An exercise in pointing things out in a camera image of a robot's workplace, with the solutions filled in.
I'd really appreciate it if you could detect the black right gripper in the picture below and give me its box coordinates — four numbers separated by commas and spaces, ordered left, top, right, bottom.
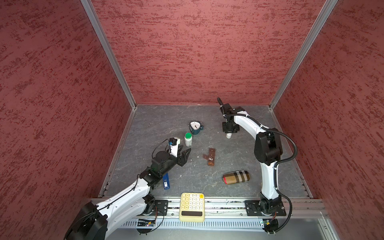
222, 120, 240, 133

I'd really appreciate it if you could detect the green capped pill bottle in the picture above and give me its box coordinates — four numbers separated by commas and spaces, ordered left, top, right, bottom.
185, 133, 193, 147

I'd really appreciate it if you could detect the brown weekly pill organizer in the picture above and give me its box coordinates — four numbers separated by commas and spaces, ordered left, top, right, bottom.
203, 148, 216, 167

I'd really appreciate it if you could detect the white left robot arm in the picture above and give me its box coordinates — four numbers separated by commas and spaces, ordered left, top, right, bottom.
64, 147, 192, 240

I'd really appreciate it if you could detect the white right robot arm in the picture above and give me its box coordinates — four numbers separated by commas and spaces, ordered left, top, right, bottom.
218, 100, 283, 216

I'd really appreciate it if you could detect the teal dial kitchen scale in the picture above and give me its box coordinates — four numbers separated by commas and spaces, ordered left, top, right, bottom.
189, 121, 204, 135

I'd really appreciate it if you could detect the plaid checkered pouch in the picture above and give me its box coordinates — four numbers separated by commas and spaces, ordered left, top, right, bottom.
223, 170, 251, 185

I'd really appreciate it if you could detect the yellow calculator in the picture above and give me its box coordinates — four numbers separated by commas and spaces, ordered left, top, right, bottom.
179, 193, 205, 223

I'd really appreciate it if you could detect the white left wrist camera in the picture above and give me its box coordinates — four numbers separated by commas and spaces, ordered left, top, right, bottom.
169, 137, 181, 157

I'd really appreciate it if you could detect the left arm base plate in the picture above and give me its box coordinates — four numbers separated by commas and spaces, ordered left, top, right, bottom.
142, 200, 169, 216

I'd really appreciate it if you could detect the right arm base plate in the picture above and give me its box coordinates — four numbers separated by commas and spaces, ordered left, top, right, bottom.
245, 199, 287, 217

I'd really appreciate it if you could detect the black corrugated right cable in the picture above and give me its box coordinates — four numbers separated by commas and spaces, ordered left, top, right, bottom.
217, 96, 298, 233

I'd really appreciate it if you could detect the aluminium corner post right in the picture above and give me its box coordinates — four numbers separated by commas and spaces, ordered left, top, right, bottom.
269, 0, 338, 111

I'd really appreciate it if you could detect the aluminium corner post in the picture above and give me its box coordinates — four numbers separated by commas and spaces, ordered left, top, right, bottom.
269, 0, 338, 111
81, 0, 137, 111

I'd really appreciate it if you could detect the aluminium corner post left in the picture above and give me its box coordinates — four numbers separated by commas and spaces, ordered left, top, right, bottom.
81, 0, 137, 111

